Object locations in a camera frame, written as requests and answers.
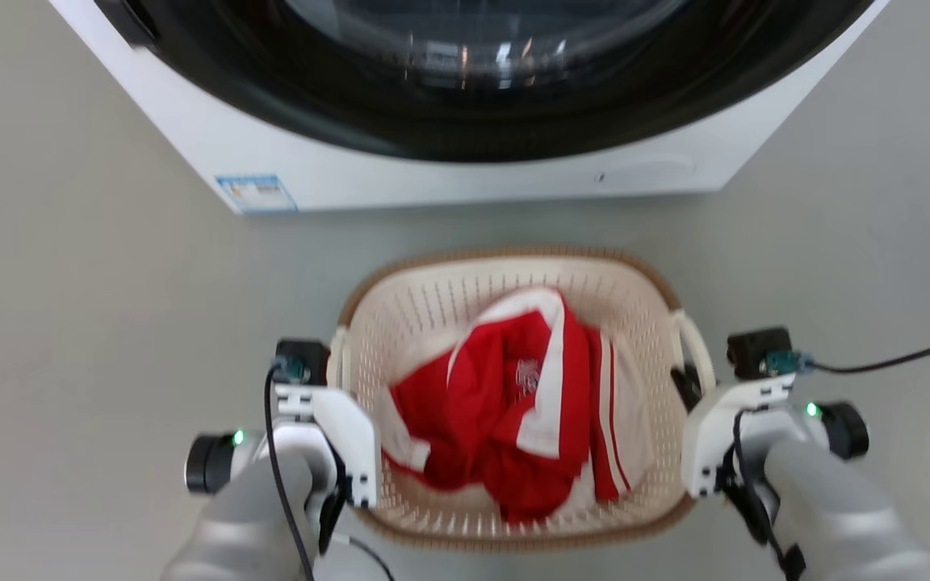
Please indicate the blue white energy label sticker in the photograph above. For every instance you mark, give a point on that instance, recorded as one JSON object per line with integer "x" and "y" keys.
{"x": 257, "y": 194}

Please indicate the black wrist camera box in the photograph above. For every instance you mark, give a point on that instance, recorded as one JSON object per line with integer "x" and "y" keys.
{"x": 758, "y": 352}
{"x": 303, "y": 361}

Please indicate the black round washing machine door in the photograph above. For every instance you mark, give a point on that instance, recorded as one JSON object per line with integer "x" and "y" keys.
{"x": 465, "y": 121}

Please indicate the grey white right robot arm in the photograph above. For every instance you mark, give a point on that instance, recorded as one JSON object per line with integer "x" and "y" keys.
{"x": 836, "y": 508}

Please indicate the red and white garment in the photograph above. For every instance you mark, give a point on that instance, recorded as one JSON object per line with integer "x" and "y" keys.
{"x": 505, "y": 411}

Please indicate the cream plastic laundry basket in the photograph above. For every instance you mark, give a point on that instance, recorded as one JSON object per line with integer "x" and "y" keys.
{"x": 425, "y": 323}

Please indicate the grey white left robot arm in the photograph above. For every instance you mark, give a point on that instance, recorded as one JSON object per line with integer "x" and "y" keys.
{"x": 247, "y": 508}

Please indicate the white front-load washing machine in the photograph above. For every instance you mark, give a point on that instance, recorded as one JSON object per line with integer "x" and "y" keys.
{"x": 352, "y": 165}

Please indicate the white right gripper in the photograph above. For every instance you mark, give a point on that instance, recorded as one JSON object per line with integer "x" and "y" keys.
{"x": 711, "y": 436}

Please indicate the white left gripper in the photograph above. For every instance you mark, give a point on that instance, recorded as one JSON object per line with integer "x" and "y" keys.
{"x": 344, "y": 428}

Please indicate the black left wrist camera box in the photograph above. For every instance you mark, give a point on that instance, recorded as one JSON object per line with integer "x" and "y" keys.
{"x": 303, "y": 361}

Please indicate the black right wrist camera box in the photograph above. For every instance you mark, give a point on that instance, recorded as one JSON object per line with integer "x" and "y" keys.
{"x": 758, "y": 352}

